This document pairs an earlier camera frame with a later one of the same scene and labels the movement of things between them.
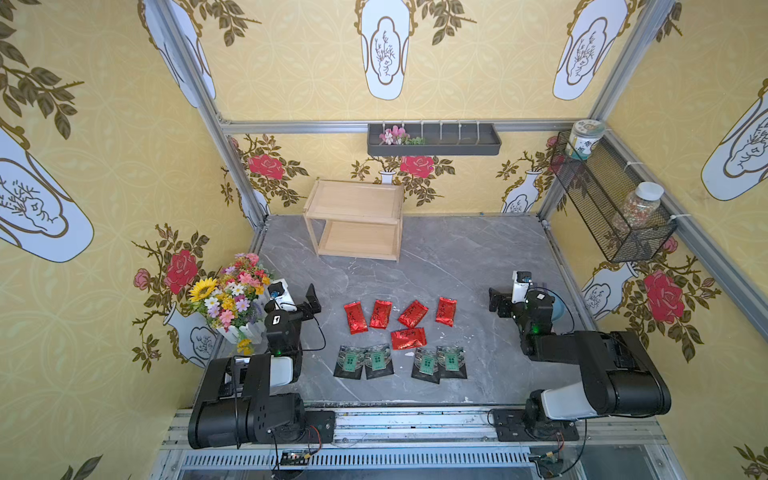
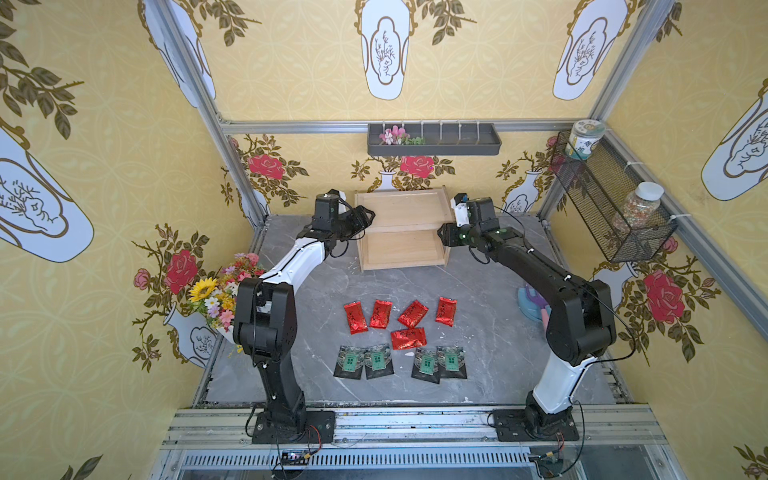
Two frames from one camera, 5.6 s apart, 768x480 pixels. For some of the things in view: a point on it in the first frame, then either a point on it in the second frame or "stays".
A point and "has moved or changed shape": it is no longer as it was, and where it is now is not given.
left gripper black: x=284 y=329 -> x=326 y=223
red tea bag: x=380 y=314 stays
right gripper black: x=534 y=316 -> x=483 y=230
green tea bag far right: x=451 y=362 stays
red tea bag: x=446 y=311 stays
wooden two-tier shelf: x=356 y=219 has moved or changed shape
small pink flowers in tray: x=398 y=136 stays
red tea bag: x=413 y=314 stays
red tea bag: x=356 y=318 stays
